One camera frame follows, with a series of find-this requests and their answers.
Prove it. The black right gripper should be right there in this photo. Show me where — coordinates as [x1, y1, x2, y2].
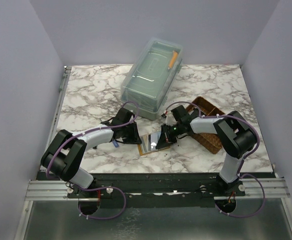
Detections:
[156, 122, 183, 150]

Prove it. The tan card holder wallet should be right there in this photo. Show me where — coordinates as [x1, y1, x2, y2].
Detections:
[137, 131, 170, 156]

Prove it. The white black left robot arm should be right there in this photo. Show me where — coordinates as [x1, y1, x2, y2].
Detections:
[41, 107, 141, 198]

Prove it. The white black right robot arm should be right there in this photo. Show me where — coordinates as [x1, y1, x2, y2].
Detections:
[156, 105, 260, 196]

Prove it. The blue red screwdriver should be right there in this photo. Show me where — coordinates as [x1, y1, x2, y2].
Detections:
[113, 141, 119, 148]

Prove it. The brown woven divided basket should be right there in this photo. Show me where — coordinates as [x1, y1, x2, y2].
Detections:
[191, 96, 225, 154]

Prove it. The clear plastic storage box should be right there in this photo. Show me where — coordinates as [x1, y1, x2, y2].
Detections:
[120, 38, 183, 121]

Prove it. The orange utility knife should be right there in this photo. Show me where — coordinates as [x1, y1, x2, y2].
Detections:
[168, 51, 178, 70]

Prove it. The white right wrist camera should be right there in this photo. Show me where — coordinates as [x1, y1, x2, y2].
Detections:
[161, 113, 175, 125]

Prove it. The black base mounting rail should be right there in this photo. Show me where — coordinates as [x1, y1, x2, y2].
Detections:
[26, 173, 290, 212]

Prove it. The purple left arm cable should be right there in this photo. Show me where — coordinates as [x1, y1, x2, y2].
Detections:
[45, 101, 139, 221]

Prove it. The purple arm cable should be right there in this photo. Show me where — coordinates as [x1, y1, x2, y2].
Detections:
[45, 101, 139, 221]
[165, 101, 266, 218]

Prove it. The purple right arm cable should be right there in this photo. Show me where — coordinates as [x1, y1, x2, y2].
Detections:
[165, 101, 266, 218]

